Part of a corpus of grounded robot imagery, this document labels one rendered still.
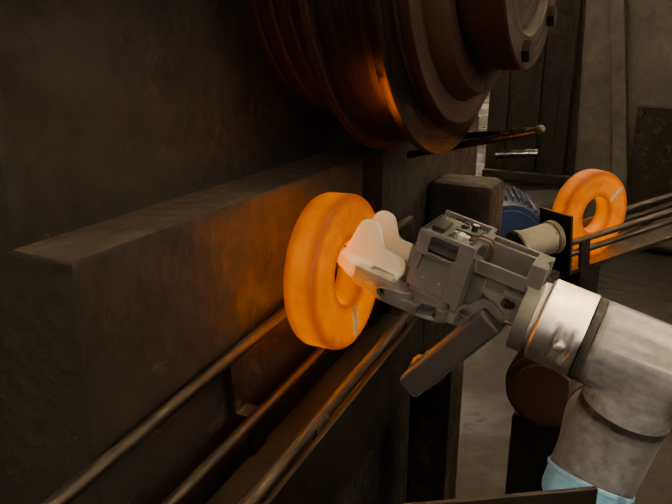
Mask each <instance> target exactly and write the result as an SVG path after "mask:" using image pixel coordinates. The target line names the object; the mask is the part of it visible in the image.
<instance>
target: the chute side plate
mask: <svg viewBox="0 0 672 504"><path fill-rule="evenodd" d="M452 331H453V324H450V323H447V322H446V323H437V322H433V321H430V320H427V319H424V318H421V317H418V316H415V318H414V319H413V321H412V322H411V323H410V324H409V325H408V327H407V328H405V330H404V331H403V332H402V333H401V335H400V336H399V337H398V338H397V339H396V341H395V342H394V343H393V344H392V346H391V347H390V348H389V349H388V350H387V352H386V353H385V354H384V355H383V356H382V358H381V359H380V360H379V361H378V363H377V364H376V365H375V366H374V367H373V369H372V370H371V371H370V372H369V374H368V375H367V376H366V377H365V378H364V380H363V381H362V382H361V383H360V384H359V386H358V387H357V388H356V389H355V391H354V392H353V393H352V394H351V395H350V397H349V398H348V399H347V400H346V402H345V403H344V404H343V405H342V406H341V408H340V409H339V410H338V411H337V412H336V414H335V415H334V416H333V417H332V419H331V420H330V421H329V423H328V424H327V425H326V427H325V428H324V429H323V430H322V431H321V433H320V434H319V435H318V436H317V437H316V438H315V439H314V440H313V442H312V443H311V444H310V445H309V447H308V448H307V449H306V450H305V451H304V453H303V454H302V455H301V456H300V458H299V459H298V460H297V461H296V462H295V464H294V465H293V466H292V467H291V468H290V470H289V471H288V472H287V473H286V475H285V476H284V477H283V478H282V479H281V481H280V482H279V483H278V484H277V486H276V487H275V488H274V489H273V490H272V492H271V493H270V494H269V495H268V496H267V498H266V499H265V500H264V501H263V503H262V504H334V503H335V501H336V500H337V498H338V497H339V495H340V494H341V492H342V491H343V489H344V488H345V487H346V485H347V484H348V482H349V481H350V479H351V478H352V476H353V475H354V474H355V472H356V471H357V469H358V468H359V466H360V465H361V463H362V462H363V461H364V459H365V458H366V456H367V455H368V453H369V452H370V450H371V449H372V448H373V446H374V445H375V443H376V442H377V440H378V439H379V437H380V436H381V435H382V433H383V432H384V430H385V429H386V427H387V426H388V424H389V423H390V422H391V420H392V419H393V417H394V416H395V414H396V413H397V411H398V410H399V409H400V407H401V406H402V404H403V403H404V401H405V400H406V398H407V397H408V396H409V394H410V393H409V392H408V391H407V389H406V388H405V387H404V386H403V385H402V384H401V382H400V377H401V376H402V375H403V374H404V373H405V372H406V371H407V370H408V369H409V368H408V366H409V363H410V361H411V359H412V358H413V356H415V355H416V354H417V353H419V352H422V351H427V350H428V351H429V350H430V349H431V348H433V347H434V346H435V345H436V344H437V343H439V342H440V341H441V340H442V339H444V338H445V337H446V336H447V335H449V334H450V333H451V332H452Z"/></svg>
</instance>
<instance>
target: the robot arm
mask: <svg viewBox="0 0 672 504"><path fill-rule="evenodd" d="M456 218H458V219H460V220H463V221H465V222H464V223H463V222H461V221H458V220H456ZM471 224H473V226H471ZM480 227H481V229H479V228H480ZM497 230H498V229H496V228H494V227H491V226H488V225H486V224H483V223H481V222H478V221H475V220H473V219H470V218H468V217H465V216H462V215H460V214H457V213H455V212H452V211H449V210H446V212H445V215H443V214H442V215H440V216H438V217H437V218H435V219H434V220H433V221H431V222H430V223H428V224H427V225H425V226H424V227H421V229H420V231H419V234H418V238H417V241H416V242H415V243H414V244H412V243H410V242H407V241H405V240H403V239H402V238H401V237H400V235H399V232H398V226H397V220H396V217H395V216H394V215H393V214H392V213H390V212H388V211H379V212H378V213H376V214H375V216H374V217H373V219H365V220H363V221H362V222H361V223H360V224H359V226H358V228H357V230H356V231H355V233H354V235H353V237H352V238H351V240H350V241H349V240H348V241H347V242H346V243H345V244H344V246H343V247H342V249H341V251H340V253H339V256H338V259H337V263H338V264H339V265H340V266H341V267H342V269H343V270H344V271H345V272H346V273H347V274H348V275H349V276H350V277H352V278H353V281H354V282H355V283H357V284H358V285H359V286H361V287H362V288H363V289H365V290H366V291H367V292H369V293H370V294H371V295H373V296H374V297H376V298H377V299H379V300H381V301H383V302H385V303H387V304H389V305H391V306H394V307H397V308H400V309H403V310H405V311H407V312H409V313H411V314H412V315H416V316H418V317H421V318H424V319H427V320H430V321H433V322H437V323H446V322H447V323H450V324H454V325H455V326H458V327H457V328H456V329H455V330H453V331H452V332H451V333H450V334H449V335H447V336H446V337H445V338H444V339H442V340H441V341H440V342H439V343H437V344H436V345H435V346H434V347H433V348H431V349H430V350H429V351H428V350H427V351H422V352H419V353H417V354H416V355H415V356H413V358H412V359H411V361H410V363H409V366H408V368H409V369H408V370H407V371H406V372H405V373H404V374H403V375H402V376H401V377H400V382H401V384H402V385H403V386H404V387H405V388H406V389H407V391H408V392H409V393H410V394H411V395H412V396H413V397H418V396H419V395H420V394H422V393H423V392H424V391H426V390H429V389H433V388H436V387H438V386H439V385H440V384H441V383H442V382H443V381H444V379H445V377H446V374H448V373H449V372H450V371H452V370H453V369H454V368H455V367H457V366H458V365H459V364H461V363H462V362H463V361H464V360H466V359H467V358H468V357H470V356H471V355H472V354H474V353H475V352H476V351H477V350H479V349H480V348H481V347H483V346H484V345H485V344H486V343H488V342H489V341H490V340H492V339H493V338H494V337H496V336H497V335H498V334H499V333H500V332H501V330H502V329H503V328H504V326H505V325H506V324H507V325H509V326H512V327H511V329H510V332H509V335H508V338H507V341H506V347H509V348H511V349H513V350H515V351H518V352H520V351H521V349H522V348H523V349H525V350H524V355H525V357H526V358H528V359H531V360H533V361H535V362H537V363H540V364H542V365H544V366H546V367H549V368H551V369H553V370H555V371H558V372H560V373H562V374H564V375H567V373H568V375H567V377H570V381H569V394H568V399H567V404H566V407H565V411H564V415H563V420H562V425H561V429H560V434H559V438H558V441H557V443H556V446H555V448H554V450H553V453H552V455H551V456H548V458H547V462H548V464H547V467H546V469H545V472H544V474H543V477H542V489H543V491H545V490H556V489H567V488H579V487H590V486H596V487H597V489H598V493H597V500H596V504H632V503H634V501H635V494H636V492H637V490H638V489H639V487H640V485H641V483H642V481H643V479H644V477H645V475H646V473H647V471H648V469H649V467H650V465H651V463H652V461H653V459H654V458H655V456H656V454H657V452H658V450H659V448H660V446H661V444H662V442H663V440H664V439H665V437H666V435H667V434H668V433H669V432H670V430H671V428H672V324H669V323H667V322H664V321H662V320H659V319H657V318H654V317H652V316H649V315H647V314H644V313H642V312H639V311H637V310H634V309H632V308H629V307H627V306H624V305H622V304H619V303H616V302H614V301H611V300H609V299H606V298H603V297H601V296H600V295H598V294H595V293H593V292H590V291H588V290H585V289H583V288H580V287H578V286H575V285H573V284H570V283H568V282H565V281H563V280H560V279H558V280H556V281H555V282H554V283H553V284H552V283H551V278H549V274H550V272H551V269H552V267H553V264H554V262H555V259H556V258H554V257H551V256H549V255H546V254H544V253H541V252H539V251H536V250H533V249H531V248H528V247H526V246H523V245H521V244H518V243H515V242H513V241H510V240H508V239H505V238H503V237H500V236H497V235H496V232H497ZM404 281H406V282H404ZM600 297H601V299H600ZM599 300H600V301H599ZM598 302H599V303H598ZM459 325H460V326H459ZM572 362H573V363H572ZM568 371H569V372H568Z"/></svg>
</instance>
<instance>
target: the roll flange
mask: <svg viewBox="0 0 672 504"><path fill-rule="evenodd" d="M246 2H247V6H248V10H249V14H250V17H251V20H252V24H253V27H254V30H255V33H256V36H257V38H258V41H259V44H260V46H261V49H262V51H263V53H264V56H265V58H266V60H267V62H268V64H269V66H270V68H271V70H272V71H273V73H274V75H275V76H276V78H277V80H278V81H279V83H280V84H281V86H282V87H283V88H284V90H285V91H286V92H287V93H288V94H289V96H290V97H291V98H292V99H293V100H294V101H295V102H297V103H298V104H299V105H300V106H302V107H303V108H304V109H306V110H308V111H310V112H312V113H315V114H318V115H324V116H337V118H338V119H339V121H340V122H341V124H342V125H343V126H344V128H345V129H346V130H347V131H348V132H349V133H350V134H351V135H352V136H353V137H354V138H355V139H356V140H358V141H359V142H360V143H362V144H364V145H366V146H368V147H371V148H375V149H394V148H397V147H399V146H401V145H403V144H405V143H406V142H394V141H384V140H380V139H377V138H375V137H373V136H372V135H370V134H369V133H367V132H366V131H365V130H364V129H363V128H362V127H361V126H360V125H359V124H358V123H357V121H356V120H355V119H354V117H353V116H352V115H351V113H350V112H349V110H348V108H347V107H346V105H345V103H344V101H343V100H342V98H341V96H340V94H339V91H338V89H337V87H336V85H335V82H334V80H333V77H332V75H331V72H330V69H329V66H328V63H327V60H326V57H325V54H324V50H323V46H322V43H321V39H320V35H319V31H318V26H317V22H316V17H315V12H314V6H313V0H246Z"/></svg>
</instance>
